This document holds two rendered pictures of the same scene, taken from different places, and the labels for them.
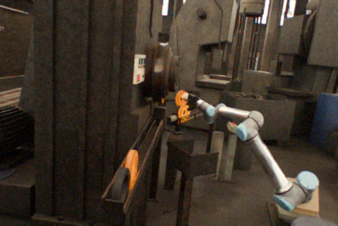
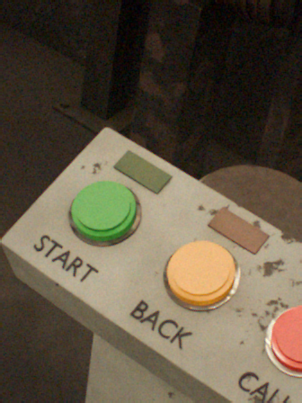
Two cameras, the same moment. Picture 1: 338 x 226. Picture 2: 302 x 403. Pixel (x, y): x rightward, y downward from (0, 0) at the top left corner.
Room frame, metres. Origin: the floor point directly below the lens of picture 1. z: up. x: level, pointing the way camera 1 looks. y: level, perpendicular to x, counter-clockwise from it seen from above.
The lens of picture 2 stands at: (2.93, -1.04, 1.00)
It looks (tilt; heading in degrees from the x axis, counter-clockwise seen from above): 42 degrees down; 117
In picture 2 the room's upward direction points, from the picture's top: 10 degrees clockwise
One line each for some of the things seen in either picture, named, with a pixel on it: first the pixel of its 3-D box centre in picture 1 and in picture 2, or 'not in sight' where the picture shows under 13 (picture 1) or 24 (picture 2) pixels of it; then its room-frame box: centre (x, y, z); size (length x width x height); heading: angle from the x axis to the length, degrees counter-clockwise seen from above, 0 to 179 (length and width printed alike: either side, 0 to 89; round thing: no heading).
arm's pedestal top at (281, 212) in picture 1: (296, 209); not in sight; (2.09, -1.12, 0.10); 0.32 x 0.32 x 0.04; 78
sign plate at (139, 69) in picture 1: (140, 69); not in sight; (1.83, 0.23, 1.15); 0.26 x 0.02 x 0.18; 176
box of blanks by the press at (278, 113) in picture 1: (251, 116); not in sight; (4.51, -1.35, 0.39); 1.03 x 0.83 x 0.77; 101
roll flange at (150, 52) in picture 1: (151, 71); not in sight; (2.16, 0.18, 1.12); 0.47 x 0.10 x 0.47; 176
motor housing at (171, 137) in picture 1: (171, 160); (206, 79); (2.48, -0.06, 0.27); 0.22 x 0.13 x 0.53; 176
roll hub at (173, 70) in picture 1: (174, 74); not in sight; (2.15, 0.00, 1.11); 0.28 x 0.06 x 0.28; 176
